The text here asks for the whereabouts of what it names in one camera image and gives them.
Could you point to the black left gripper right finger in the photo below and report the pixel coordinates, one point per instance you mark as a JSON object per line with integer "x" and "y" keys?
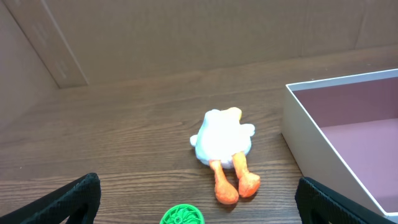
{"x": 318, "y": 204}

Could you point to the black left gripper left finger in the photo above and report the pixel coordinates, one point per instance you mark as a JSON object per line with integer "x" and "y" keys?
{"x": 77, "y": 202}

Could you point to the white plush duck toy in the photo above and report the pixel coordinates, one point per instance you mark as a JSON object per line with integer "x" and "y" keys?
{"x": 222, "y": 143}

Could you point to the green plastic spinning top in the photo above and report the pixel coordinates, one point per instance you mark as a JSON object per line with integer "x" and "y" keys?
{"x": 183, "y": 214}

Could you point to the white box with pink interior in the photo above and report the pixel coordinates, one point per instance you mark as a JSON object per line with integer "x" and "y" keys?
{"x": 342, "y": 133}

